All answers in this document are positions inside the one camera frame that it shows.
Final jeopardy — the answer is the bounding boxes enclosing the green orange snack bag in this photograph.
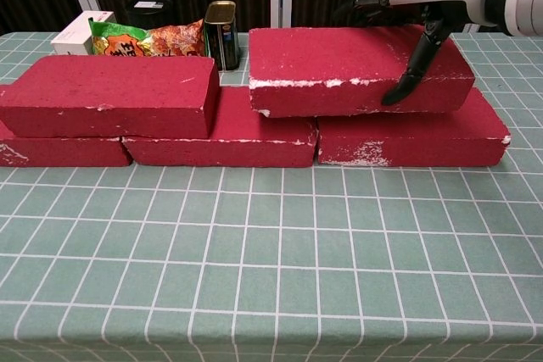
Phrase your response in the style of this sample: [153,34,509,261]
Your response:
[87,17,210,59]

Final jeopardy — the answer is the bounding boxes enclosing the white cardboard box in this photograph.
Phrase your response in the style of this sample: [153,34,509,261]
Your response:
[50,9,118,57]

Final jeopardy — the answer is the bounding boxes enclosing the gold-lidded dark tin can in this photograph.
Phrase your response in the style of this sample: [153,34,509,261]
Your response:
[203,0,242,73]

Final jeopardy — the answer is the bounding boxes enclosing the red foam brick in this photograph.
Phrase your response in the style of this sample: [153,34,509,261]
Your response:
[315,86,512,168]
[0,122,134,169]
[0,54,221,140]
[120,86,319,169]
[247,24,477,119]

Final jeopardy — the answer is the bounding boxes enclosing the green checkered tablecloth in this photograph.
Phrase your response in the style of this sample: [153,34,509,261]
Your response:
[0,31,543,362]

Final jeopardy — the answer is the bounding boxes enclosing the black cylindrical canister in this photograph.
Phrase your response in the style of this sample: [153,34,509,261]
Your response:
[124,0,175,31]

